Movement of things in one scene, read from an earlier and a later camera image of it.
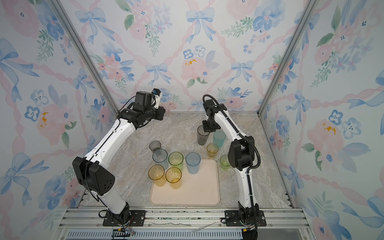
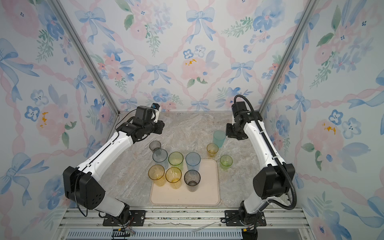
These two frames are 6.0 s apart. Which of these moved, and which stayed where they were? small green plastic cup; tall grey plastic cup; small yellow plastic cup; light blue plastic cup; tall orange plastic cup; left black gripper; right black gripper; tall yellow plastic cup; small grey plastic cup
Moved: tall grey plastic cup; left black gripper; right black gripper
Stayed: small yellow plastic cup; small grey plastic cup; light blue plastic cup; tall yellow plastic cup; tall orange plastic cup; small green plastic cup
